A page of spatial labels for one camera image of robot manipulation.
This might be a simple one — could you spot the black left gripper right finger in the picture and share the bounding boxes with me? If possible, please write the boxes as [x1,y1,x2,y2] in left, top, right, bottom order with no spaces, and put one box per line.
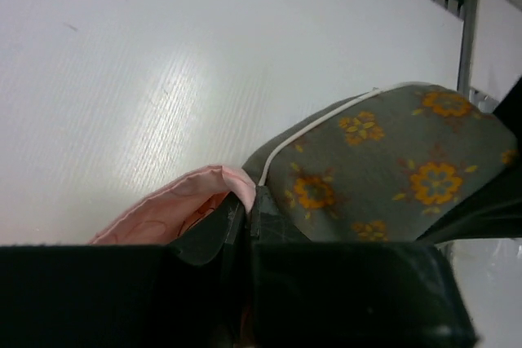
[250,187,477,347]

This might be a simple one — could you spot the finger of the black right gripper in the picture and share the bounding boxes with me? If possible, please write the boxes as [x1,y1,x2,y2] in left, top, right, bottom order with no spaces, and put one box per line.
[418,82,521,242]

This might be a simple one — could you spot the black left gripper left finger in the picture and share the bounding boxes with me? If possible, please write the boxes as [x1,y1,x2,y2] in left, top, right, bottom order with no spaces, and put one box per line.
[1,195,245,347]

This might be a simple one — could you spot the pink cartoon pillowcase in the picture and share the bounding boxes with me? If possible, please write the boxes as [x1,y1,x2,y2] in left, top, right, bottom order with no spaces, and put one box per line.
[90,165,255,245]

